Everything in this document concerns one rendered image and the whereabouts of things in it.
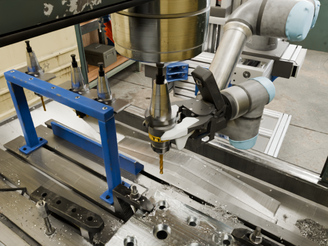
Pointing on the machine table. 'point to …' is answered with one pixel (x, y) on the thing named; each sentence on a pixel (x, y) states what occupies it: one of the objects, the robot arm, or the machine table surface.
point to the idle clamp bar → (70, 212)
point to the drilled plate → (184, 211)
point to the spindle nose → (162, 30)
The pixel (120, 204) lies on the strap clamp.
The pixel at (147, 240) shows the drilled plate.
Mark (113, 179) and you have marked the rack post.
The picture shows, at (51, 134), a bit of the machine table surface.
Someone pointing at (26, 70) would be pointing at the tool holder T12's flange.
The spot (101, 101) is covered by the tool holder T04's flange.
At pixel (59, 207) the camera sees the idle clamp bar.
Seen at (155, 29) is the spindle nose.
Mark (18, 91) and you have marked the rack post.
